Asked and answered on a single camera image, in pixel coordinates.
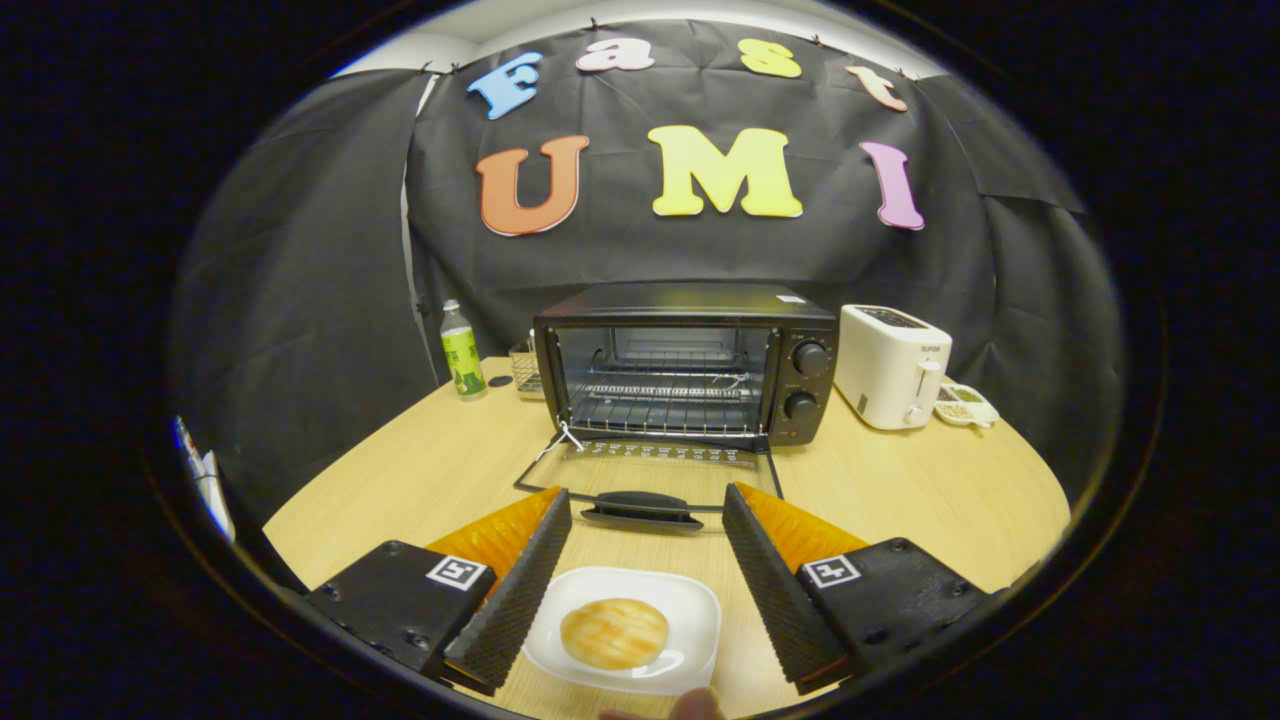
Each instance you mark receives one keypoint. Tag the white divided snack dish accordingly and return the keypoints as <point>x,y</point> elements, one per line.
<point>966,408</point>

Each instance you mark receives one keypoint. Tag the white pop-up toaster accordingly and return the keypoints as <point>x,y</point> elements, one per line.
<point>885,370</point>

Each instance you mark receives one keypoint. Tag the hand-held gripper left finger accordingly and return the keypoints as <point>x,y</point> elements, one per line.
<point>515,600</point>

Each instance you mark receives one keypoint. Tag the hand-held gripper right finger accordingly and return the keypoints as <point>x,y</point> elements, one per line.
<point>778,600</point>

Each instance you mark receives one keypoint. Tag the round golden bread bun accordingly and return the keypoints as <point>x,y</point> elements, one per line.
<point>613,633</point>

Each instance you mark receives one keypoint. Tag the black backdrop cloth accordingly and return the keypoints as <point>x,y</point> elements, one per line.
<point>700,255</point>

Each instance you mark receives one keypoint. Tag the black toaster oven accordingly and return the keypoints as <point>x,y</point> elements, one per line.
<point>700,300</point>

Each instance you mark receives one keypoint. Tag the green label plastic bottle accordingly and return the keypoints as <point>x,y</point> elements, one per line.
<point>463,360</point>

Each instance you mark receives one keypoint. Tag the white rectangular plate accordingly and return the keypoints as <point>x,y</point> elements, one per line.
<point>692,610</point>

